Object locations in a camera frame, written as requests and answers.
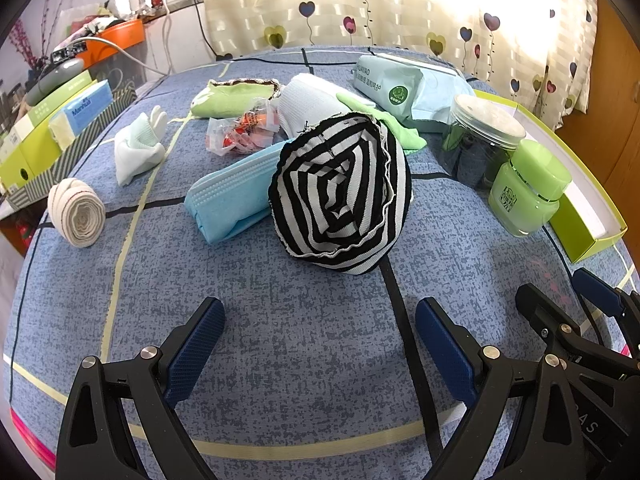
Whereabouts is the green cream jar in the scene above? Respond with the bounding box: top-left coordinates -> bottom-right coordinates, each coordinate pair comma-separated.
488,139 -> 572,237

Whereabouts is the cream bandage towel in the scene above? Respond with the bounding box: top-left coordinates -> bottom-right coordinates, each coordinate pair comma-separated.
48,178 -> 106,248

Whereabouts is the blue face mask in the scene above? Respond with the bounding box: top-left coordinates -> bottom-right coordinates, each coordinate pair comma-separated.
184,141 -> 288,245

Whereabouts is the black cable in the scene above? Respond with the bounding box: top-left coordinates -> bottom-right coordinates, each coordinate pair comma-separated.
192,0 -> 371,68

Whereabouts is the striped tray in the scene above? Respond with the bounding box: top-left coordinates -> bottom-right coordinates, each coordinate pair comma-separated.
6,86 -> 137,211

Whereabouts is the wet wipes pack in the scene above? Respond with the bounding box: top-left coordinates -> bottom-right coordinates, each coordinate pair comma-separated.
354,53 -> 475,133

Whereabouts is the orange candy plastic bag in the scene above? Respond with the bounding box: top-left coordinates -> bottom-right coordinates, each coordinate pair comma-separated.
205,100 -> 281,156

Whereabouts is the green white box lid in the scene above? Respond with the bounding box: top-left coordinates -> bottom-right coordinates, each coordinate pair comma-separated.
476,91 -> 627,263

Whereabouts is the blue bed sheet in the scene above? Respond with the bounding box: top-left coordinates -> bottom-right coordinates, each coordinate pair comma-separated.
1,47 -> 596,479

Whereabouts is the grey remote device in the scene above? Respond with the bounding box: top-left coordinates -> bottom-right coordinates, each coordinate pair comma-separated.
25,58 -> 85,107

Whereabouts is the orange tray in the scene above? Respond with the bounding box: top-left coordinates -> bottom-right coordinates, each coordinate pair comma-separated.
78,20 -> 144,68

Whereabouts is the white towel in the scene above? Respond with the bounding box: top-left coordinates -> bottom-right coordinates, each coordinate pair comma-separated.
274,73 -> 374,139

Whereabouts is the small green cloth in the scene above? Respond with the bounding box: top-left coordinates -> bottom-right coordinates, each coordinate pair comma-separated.
336,92 -> 427,154

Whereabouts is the blue tissue pack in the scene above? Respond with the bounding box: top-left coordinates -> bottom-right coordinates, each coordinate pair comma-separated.
48,80 -> 113,152

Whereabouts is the black white striped cloth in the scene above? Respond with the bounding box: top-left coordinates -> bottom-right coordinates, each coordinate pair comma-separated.
268,112 -> 412,275

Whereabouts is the clear plastic jar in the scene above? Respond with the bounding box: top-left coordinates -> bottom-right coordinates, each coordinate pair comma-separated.
438,94 -> 526,188

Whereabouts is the white glove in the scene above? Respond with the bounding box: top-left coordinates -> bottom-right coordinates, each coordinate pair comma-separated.
114,105 -> 168,186

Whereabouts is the green cardboard box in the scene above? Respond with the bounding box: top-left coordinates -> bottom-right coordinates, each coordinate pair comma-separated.
1,70 -> 93,194

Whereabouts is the heart pattern curtain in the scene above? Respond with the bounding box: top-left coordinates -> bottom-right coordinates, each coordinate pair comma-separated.
204,0 -> 598,128

